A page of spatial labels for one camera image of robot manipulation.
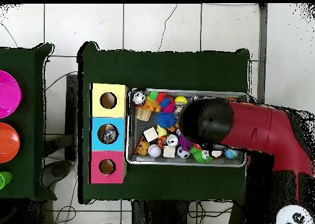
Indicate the bag of coloured spiky balls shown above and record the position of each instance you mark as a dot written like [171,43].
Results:
[161,102]

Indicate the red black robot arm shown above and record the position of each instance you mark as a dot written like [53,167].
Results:
[266,130]

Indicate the wooden box with three holes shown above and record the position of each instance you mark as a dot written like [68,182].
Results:
[118,125]

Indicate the clear mesh bin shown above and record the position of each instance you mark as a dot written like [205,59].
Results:
[133,157]

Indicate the plain wooden cube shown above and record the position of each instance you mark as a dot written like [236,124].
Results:
[150,134]

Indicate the red black can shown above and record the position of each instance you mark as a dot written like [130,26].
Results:
[172,140]

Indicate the red silver soda can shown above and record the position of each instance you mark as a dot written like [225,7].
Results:
[139,97]

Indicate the yellow ball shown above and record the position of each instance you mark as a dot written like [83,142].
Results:
[181,100]

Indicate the white baseball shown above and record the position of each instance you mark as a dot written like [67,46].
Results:
[155,150]

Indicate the small soccer ball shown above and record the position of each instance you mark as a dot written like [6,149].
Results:
[183,152]

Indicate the green spiky ball with eyes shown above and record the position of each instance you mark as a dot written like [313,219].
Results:
[202,155]

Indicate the small globe ball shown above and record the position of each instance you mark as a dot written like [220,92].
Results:
[231,154]

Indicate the orange plate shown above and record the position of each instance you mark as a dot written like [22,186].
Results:
[7,143]

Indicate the pink plate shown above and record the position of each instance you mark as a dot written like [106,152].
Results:
[7,93]

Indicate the green cup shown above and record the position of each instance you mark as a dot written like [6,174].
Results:
[4,179]

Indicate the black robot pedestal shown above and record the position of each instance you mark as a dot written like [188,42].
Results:
[162,214]

